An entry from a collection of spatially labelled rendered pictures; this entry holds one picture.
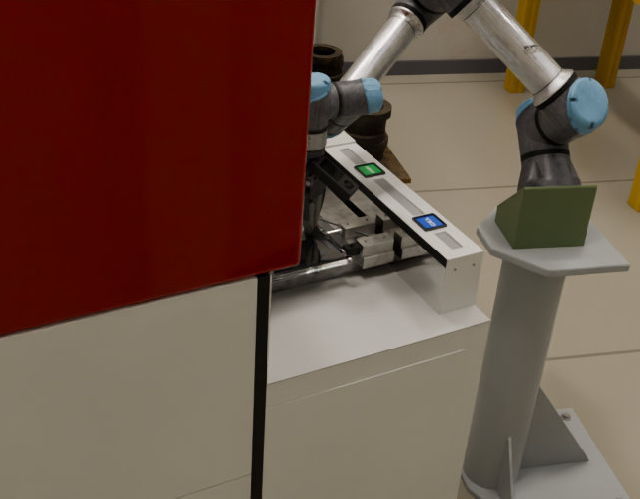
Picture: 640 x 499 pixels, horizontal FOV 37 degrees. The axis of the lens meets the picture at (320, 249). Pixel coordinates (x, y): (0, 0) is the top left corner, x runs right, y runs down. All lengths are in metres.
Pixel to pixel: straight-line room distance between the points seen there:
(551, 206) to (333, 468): 0.79
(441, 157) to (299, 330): 2.70
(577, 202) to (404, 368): 0.62
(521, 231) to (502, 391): 0.50
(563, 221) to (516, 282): 0.20
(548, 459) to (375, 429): 0.97
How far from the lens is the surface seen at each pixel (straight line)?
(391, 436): 2.13
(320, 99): 1.97
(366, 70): 2.20
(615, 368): 3.44
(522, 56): 2.25
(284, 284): 2.09
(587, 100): 2.26
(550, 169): 2.33
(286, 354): 1.92
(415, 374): 2.05
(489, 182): 4.44
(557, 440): 2.91
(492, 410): 2.67
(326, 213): 2.28
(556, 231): 2.37
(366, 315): 2.05
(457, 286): 2.06
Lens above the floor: 2.02
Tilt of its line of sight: 32 degrees down
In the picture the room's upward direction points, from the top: 4 degrees clockwise
